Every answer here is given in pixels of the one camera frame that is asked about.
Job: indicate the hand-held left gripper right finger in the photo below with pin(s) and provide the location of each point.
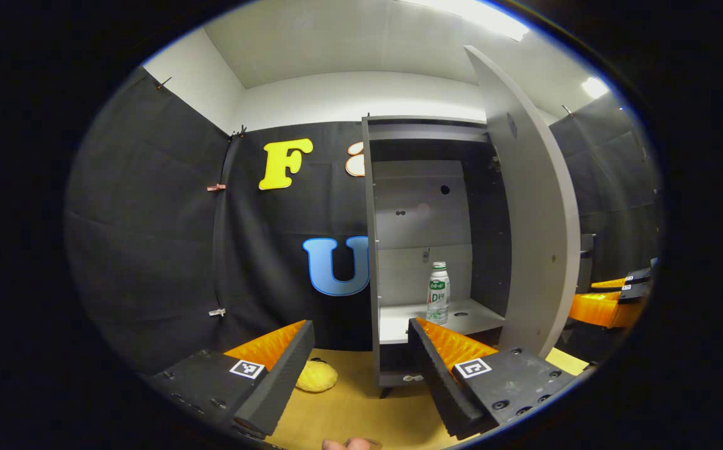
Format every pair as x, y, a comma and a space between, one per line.
439, 384

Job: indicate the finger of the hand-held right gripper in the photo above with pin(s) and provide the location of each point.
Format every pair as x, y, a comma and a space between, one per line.
639, 276
598, 309

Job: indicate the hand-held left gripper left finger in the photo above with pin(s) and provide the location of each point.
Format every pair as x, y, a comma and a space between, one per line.
280, 384

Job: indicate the white bottle green label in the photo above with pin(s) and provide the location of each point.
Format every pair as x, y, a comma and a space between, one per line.
438, 294

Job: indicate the white cabinet shelf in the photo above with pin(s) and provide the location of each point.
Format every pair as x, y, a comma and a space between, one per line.
398, 322

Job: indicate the dark grey cabinet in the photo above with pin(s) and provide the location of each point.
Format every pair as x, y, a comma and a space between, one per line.
420, 206

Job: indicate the yellow lemon-shaped toy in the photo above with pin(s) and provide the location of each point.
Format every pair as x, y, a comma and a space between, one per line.
316, 377

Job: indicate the white clip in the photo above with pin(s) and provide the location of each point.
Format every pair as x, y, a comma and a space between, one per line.
216, 312

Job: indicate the small ceiling light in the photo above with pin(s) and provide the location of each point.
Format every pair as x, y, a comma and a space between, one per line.
595, 87

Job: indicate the black backdrop cloth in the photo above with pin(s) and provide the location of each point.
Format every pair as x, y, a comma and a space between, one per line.
149, 237

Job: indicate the pink clip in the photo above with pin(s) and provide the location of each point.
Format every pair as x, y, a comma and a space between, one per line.
215, 187

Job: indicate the black binder clip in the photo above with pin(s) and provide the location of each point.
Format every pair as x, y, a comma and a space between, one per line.
239, 131

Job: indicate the long ceiling light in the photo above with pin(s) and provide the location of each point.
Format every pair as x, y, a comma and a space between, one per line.
480, 15

